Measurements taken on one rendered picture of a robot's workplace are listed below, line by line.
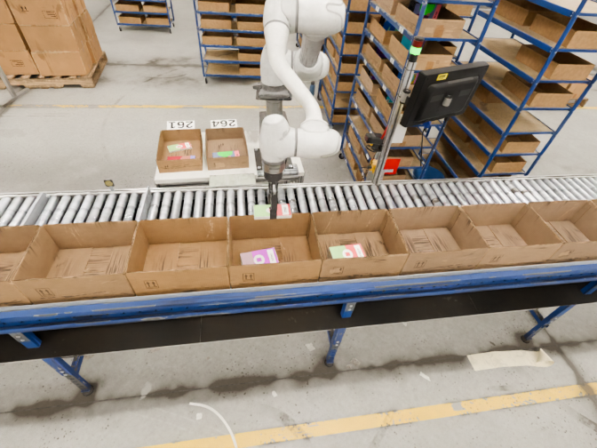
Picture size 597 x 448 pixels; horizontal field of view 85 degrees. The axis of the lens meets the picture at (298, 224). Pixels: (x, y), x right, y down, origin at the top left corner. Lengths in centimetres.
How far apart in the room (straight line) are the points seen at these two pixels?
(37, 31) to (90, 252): 420
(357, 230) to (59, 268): 141
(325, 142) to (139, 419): 183
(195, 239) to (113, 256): 37
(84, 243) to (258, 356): 123
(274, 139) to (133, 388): 176
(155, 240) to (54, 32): 423
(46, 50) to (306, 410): 518
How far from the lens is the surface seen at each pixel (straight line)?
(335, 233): 172
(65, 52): 564
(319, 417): 221
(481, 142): 326
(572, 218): 248
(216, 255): 160
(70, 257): 182
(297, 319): 171
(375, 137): 216
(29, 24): 565
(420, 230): 189
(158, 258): 166
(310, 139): 116
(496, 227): 214
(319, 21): 149
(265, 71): 208
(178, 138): 265
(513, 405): 267
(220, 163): 229
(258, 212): 141
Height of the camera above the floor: 213
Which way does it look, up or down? 46 degrees down
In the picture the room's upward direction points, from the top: 6 degrees clockwise
